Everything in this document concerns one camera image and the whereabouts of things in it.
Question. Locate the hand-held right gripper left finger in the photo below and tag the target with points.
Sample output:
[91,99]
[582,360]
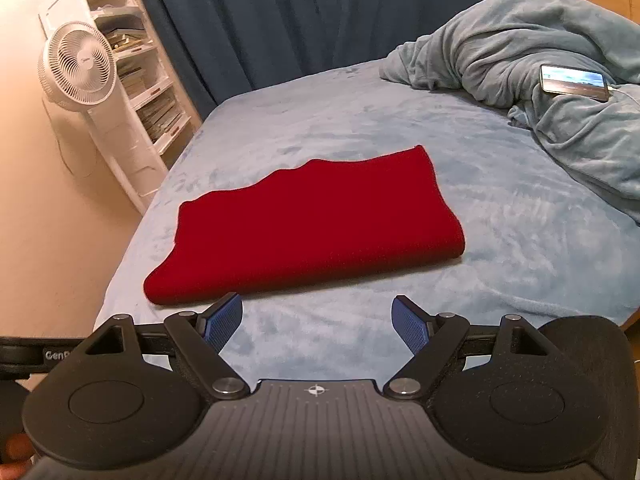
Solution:
[222,322]

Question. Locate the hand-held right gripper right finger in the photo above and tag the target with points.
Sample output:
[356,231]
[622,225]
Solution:
[411,327]

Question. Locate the red knit cardigan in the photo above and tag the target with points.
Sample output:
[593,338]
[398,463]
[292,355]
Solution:
[310,225]

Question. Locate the person's left hand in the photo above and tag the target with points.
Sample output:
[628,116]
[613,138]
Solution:
[17,452]

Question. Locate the bed with light blue sheet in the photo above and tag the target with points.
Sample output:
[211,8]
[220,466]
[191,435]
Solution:
[500,220]

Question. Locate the white plastic shelf rack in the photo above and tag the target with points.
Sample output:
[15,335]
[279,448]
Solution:
[135,160]

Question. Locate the stacked papers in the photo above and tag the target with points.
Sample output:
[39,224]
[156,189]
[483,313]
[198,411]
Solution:
[145,90]

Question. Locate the white electric fan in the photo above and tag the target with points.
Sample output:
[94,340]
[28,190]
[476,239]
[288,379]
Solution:
[77,65]

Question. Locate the smartphone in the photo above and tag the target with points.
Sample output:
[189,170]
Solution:
[574,81]

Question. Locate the dark blue curtain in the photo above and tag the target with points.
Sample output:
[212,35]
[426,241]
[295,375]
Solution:
[300,25]

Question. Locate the grey-blue fleece blanket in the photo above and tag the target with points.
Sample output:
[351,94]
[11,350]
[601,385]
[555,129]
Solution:
[540,35]

